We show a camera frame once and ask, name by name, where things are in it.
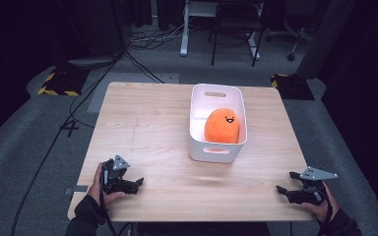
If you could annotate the grey tape strip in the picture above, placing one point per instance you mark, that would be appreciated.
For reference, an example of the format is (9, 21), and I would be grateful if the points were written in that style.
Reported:
(78, 189)

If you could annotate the white desk frame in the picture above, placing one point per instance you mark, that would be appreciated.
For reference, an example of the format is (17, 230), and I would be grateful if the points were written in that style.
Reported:
(184, 36)

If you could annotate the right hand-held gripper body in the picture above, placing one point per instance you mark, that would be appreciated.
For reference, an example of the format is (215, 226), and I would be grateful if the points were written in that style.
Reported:
(310, 193)

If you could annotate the grey floor plate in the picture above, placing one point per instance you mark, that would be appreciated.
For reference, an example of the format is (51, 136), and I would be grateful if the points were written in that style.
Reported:
(124, 78)

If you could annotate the orange plush toy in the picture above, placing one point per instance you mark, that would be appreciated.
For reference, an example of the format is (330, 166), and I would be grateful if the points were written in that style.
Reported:
(221, 126)

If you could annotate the person's right hand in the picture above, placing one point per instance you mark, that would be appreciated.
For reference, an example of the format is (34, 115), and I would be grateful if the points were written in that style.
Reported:
(325, 211)

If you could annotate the grey curtain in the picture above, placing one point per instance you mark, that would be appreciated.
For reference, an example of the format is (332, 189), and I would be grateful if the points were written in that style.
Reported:
(325, 39)

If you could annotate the white plastic bin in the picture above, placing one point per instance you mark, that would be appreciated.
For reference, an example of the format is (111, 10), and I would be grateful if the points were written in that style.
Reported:
(198, 108)

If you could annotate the black metal chair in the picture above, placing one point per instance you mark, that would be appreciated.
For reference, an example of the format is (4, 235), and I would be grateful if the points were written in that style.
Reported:
(236, 23)

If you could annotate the person's left hand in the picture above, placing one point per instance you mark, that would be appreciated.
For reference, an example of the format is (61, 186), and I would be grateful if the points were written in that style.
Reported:
(95, 190)

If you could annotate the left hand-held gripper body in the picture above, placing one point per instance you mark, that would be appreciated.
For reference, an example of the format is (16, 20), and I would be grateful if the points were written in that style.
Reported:
(115, 172)

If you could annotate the office swivel chair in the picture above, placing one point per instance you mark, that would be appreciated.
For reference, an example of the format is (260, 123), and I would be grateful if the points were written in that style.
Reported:
(292, 36)

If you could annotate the black yellow striped base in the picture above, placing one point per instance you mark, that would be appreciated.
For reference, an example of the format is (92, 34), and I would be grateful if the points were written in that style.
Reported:
(292, 87)
(62, 83)

